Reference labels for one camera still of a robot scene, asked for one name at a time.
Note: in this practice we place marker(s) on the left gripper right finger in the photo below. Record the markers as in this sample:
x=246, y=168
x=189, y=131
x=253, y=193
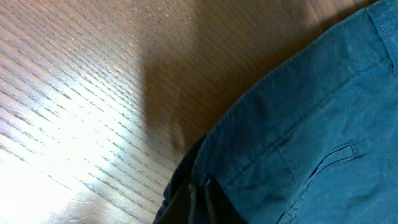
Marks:
x=219, y=208

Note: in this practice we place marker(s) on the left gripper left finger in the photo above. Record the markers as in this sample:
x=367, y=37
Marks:
x=181, y=209

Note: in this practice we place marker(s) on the navy blue shorts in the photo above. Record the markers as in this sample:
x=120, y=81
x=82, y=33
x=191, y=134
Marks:
x=315, y=140

